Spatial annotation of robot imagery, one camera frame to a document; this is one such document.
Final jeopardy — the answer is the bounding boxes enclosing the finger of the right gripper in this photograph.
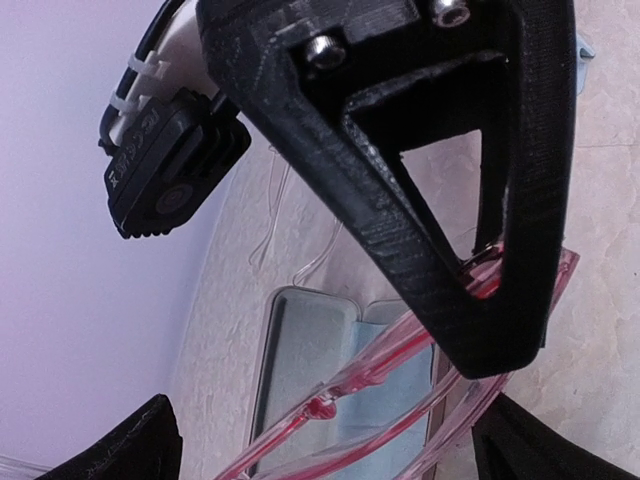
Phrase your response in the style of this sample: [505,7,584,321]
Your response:
[197,1,576,379]

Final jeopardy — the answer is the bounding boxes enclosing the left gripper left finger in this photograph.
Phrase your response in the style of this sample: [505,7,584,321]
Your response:
[41,394,183,480]

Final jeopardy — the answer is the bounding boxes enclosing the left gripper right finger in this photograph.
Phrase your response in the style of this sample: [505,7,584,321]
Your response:
[472,393,636,480]

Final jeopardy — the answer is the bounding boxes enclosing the large blue cleaning cloth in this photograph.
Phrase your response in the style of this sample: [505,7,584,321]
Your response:
[334,322,433,455]

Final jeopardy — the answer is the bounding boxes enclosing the red lens sunglasses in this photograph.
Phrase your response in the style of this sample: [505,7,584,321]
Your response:
[214,239,581,480]

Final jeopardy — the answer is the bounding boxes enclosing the pink glasses case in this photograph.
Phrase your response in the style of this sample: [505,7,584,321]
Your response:
[249,286,407,476]

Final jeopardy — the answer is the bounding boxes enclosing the clear pink glasses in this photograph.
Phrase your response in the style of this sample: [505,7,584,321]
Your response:
[248,146,343,287]

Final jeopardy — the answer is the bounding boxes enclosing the small blue cleaning cloth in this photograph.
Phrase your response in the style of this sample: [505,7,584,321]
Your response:
[576,33,596,95]

